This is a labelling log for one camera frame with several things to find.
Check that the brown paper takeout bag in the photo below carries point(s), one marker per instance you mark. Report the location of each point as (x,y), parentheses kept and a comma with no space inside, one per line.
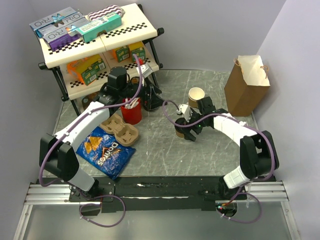
(247,85)

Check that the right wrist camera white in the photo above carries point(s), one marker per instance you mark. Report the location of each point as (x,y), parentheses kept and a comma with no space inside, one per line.
(184,110)

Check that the red ribbed plastic cup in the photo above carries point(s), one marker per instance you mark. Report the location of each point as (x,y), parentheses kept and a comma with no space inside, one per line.
(132,116)

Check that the brown pulp cup carrier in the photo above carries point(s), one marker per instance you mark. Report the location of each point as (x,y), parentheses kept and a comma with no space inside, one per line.
(124,133)

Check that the brown paper cups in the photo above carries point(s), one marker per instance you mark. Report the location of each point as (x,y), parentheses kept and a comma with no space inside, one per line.
(195,94)

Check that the teal foil box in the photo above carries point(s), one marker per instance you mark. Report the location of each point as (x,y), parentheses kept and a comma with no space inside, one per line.
(102,25)

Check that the brown paper coffee cup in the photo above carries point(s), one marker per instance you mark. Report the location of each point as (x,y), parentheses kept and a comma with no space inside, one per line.
(180,133)

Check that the black plastic cup lid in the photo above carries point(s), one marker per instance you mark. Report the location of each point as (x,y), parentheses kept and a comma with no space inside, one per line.
(180,121)

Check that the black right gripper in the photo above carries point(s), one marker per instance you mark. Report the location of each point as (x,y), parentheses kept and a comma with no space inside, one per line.
(188,136)

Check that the silver RO foil box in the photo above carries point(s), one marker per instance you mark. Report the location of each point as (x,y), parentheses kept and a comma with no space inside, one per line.
(55,21)

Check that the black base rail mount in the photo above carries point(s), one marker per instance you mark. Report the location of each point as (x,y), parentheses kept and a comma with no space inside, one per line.
(152,193)

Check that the green orange snack box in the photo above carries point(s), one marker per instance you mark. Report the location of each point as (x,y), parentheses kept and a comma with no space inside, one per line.
(90,75)
(95,65)

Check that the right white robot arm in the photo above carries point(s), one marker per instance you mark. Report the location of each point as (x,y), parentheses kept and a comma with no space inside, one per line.
(257,153)

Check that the black coffee cup lids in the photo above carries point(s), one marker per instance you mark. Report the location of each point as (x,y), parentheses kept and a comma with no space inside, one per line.
(151,105)

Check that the blue Doritos chip bag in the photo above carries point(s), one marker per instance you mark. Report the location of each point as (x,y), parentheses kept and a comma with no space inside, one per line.
(102,151)

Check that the purple RO foil box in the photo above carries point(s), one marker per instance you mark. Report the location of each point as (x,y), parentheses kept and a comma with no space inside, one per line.
(62,37)

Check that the brown snack bag lower shelf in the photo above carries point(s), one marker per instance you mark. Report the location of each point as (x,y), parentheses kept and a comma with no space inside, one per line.
(86,100)

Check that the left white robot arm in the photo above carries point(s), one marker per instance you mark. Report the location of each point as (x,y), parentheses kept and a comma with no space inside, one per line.
(57,152)

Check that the purple wavy pouch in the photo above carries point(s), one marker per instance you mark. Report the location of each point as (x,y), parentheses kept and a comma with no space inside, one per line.
(92,16)

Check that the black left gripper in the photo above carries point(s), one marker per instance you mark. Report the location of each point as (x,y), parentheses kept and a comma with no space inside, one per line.
(147,89)

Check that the cream checkered shelf rack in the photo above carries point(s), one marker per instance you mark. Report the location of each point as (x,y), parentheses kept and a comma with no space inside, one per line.
(135,28)

